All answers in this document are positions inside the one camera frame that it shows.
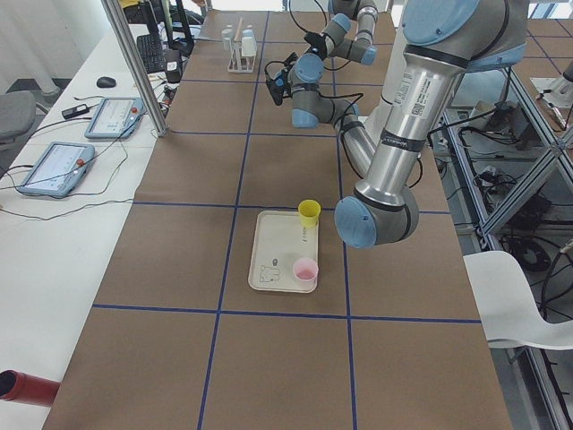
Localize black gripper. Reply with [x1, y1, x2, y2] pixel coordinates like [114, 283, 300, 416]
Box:
[264, 52, 298, 106]
[304, 31, 327, 58]

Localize pale green plastic cup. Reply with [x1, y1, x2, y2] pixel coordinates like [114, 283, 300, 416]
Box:
[240, 36, 258, 59]

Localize grey plastic cup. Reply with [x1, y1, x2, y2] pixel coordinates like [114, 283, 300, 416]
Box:
[221, 26, 235, 51]

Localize pink plastic cup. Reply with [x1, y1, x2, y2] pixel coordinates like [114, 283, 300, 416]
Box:
[292, 257, 319, 287]

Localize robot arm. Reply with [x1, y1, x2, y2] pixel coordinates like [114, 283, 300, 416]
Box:
[304, 0, 379, 65]
[266, 1, 528, 248]

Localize yellow plastic cup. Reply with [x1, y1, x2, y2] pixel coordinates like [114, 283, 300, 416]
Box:
[297, 199, 321, 228]

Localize black keyboard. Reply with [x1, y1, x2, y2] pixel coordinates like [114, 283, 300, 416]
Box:
[136, 34, 165, 73]

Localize cream rabbit serving tray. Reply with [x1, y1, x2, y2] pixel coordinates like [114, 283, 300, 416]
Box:
[248, 211, 319, 293]

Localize far teach pendant tablet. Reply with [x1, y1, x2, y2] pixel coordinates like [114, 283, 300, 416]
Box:
[84, 98, 146, 140]

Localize teach pendant tablet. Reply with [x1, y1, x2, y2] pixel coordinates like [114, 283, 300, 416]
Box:
[84, 98, 146, 140]
[16, 142, 96, 198]

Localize black computer mouse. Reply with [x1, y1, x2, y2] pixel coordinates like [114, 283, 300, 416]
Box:
[96, 76, 116, 89]

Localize near teach pendant tablet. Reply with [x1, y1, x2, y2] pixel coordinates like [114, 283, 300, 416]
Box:
[16, 142, 96, 198]

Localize white moulded chair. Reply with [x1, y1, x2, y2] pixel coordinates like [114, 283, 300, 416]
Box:
[464, 251, 572, 350]

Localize red cylinder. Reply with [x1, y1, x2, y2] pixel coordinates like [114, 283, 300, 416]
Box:
[1, 370, 60, 407]

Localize white wire cup rack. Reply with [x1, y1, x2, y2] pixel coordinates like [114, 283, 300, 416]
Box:
[226, 16, 257, 73]

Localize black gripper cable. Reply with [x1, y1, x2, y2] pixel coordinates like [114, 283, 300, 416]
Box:
[263, 0, 424, 189]

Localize aluminium frame post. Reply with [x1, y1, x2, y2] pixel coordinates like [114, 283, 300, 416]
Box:
[100, 0, 167, 137]

